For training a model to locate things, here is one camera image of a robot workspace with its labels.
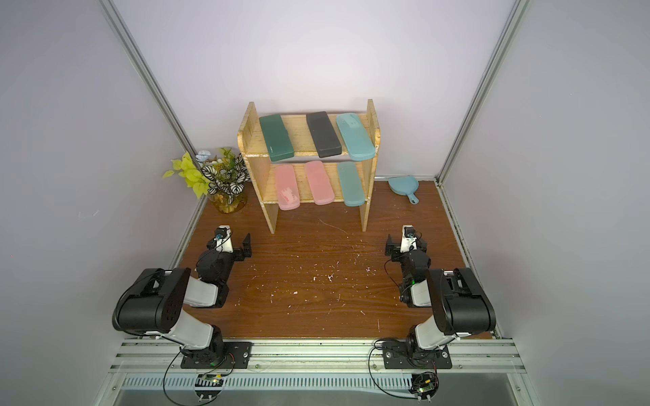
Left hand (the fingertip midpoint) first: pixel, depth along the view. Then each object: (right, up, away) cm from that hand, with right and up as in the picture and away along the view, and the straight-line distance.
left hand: (238, 232), depth 90 cm
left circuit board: (-2, -43, -18) cm, 46 cm away
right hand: (+61, 0, -1) cm, 61 cm away
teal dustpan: (+69, +19, +28) cm, 77 cm away
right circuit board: (+61, -41, -20) cm, 76 cm away
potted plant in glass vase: (-6, +20, 0) cm, 21 cm away
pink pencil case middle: (+30, +18, 0) cm, 35 cm away
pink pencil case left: (+18, +16, -3) cm, 24 cm away
